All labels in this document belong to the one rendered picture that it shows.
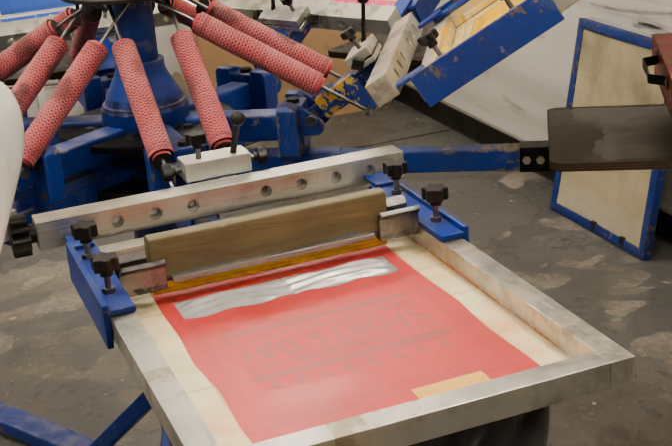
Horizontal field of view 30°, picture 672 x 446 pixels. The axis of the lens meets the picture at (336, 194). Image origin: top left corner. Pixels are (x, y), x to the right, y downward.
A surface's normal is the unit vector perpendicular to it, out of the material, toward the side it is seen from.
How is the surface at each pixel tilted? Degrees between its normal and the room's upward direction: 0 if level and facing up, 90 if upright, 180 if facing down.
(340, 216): 90
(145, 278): 90
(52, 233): 90
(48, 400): 0
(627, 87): 80
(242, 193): 90
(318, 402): 0
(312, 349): 0
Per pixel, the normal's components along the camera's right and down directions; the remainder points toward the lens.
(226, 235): 0.37, 0.29
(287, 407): -0.07, -0.94
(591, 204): -0.92, -0.02
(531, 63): -0.93, 0.19
